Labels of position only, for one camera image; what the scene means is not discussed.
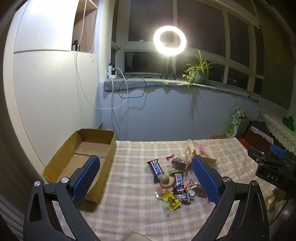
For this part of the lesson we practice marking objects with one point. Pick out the brown cake in clear wrapper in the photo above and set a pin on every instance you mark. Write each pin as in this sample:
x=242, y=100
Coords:
x=178, y=162

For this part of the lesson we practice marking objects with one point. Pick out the green printed bag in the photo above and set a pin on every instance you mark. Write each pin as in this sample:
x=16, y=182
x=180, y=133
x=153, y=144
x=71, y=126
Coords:
x=233, y=125

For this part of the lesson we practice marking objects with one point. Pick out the green wrapped candy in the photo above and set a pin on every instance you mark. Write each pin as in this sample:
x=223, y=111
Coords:
x=173, y=172

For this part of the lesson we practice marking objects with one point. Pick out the clear jelly cup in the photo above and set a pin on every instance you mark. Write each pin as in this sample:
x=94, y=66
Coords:
x=161, y=191

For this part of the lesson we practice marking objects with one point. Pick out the grey windowsill mat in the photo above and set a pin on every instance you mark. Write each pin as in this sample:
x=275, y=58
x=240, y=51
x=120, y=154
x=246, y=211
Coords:
x=138, y=82

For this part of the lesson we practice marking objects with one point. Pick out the small brown chocolate bar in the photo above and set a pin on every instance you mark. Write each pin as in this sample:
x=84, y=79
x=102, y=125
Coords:
x=178, y=182

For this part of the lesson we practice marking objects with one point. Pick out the red candy packet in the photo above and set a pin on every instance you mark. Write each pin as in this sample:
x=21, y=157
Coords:
x=198, y=191

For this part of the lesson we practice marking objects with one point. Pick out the potted spider plant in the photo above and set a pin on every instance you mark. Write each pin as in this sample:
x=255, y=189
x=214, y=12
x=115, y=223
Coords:
x=197, y=71

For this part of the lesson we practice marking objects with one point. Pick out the black tripod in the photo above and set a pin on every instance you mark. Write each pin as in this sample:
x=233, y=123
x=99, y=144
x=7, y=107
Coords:
x=168, y=64

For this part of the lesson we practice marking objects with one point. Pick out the packed braised egg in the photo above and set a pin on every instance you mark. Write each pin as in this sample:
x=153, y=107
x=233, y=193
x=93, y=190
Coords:
x=164, y=179

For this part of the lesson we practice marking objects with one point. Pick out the dark patterned candy packet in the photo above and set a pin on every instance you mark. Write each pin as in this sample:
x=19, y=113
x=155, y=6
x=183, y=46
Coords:
x=182, y=198

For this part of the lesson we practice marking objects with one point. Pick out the white power strip with chargers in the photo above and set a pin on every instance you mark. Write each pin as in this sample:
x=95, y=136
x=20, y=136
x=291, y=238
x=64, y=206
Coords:
x=112, y=73

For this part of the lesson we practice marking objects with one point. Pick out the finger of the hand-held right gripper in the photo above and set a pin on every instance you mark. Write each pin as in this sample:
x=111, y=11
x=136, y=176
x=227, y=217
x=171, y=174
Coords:
x=278, y=150
x=257, y=154

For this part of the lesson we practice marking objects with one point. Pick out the cardboard box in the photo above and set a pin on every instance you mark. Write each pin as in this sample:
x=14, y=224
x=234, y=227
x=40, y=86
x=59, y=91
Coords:
x=97, y=138

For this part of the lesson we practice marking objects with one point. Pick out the dark red box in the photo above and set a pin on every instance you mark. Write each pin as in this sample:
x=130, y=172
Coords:
x=256, y=136

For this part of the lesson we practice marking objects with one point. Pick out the wooden shelf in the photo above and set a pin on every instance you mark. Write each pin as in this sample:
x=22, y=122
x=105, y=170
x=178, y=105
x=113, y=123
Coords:
x=86, y=34

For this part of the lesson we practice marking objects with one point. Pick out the plaid tablecloth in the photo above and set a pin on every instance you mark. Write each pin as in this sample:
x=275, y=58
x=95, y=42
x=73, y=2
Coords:
x=134, y=162

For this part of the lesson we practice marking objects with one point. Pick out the white lace cloth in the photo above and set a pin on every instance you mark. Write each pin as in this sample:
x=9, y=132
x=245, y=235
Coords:
x=277, y=127

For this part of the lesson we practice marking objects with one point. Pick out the clear bag of wafers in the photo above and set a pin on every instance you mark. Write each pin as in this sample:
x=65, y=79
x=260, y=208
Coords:
x=209, y=160

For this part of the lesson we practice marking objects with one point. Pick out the green ornament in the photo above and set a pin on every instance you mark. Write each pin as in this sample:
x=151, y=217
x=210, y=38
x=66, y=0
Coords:
x=289, y=122

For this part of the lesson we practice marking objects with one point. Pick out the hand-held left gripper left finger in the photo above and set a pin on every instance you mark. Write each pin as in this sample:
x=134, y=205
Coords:
x=86, y=178

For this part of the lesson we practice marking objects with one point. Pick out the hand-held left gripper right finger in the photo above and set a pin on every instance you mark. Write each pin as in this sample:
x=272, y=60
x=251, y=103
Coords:
x=205, y=178

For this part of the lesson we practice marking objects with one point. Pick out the yellow snack packet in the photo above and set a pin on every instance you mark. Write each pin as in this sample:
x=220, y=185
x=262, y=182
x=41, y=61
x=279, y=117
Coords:
x=171, y=201

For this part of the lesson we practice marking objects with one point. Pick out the large brown chocolate bar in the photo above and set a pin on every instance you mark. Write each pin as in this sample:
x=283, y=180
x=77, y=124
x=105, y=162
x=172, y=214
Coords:
x=156, y=169

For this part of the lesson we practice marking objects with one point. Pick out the black bottle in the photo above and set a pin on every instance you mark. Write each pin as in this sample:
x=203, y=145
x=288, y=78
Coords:
x=75, y=46

